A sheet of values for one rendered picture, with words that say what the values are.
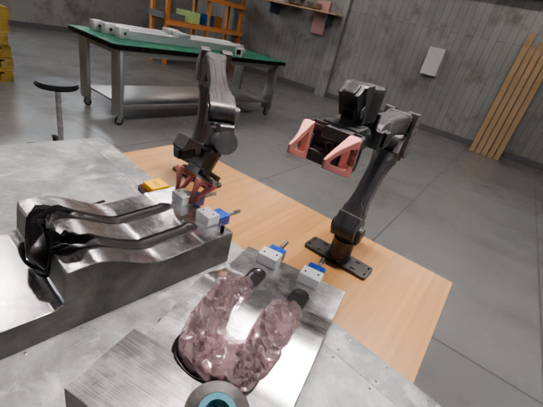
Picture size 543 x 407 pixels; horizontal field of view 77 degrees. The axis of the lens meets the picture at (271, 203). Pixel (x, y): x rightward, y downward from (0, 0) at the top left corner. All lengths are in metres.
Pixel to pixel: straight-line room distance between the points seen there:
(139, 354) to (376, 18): 8.52
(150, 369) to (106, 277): 0.22
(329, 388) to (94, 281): 0.47
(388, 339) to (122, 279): 0.58
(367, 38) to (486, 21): 2.28
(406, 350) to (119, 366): 0.59
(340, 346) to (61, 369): 0.51
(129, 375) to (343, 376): 0.40
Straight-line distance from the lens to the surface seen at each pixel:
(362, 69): 8.76
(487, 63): 8.18
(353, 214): 0.94
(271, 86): 5.71
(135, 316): 0.76
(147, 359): 0.56
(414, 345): 0.90
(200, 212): 0.86
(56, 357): 0.72
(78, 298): 0.71
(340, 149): 0.54
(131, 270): 0.73
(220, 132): 0.84
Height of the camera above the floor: 1.36
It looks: 27 degrees down
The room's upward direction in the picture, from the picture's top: 14 degrees clockwise
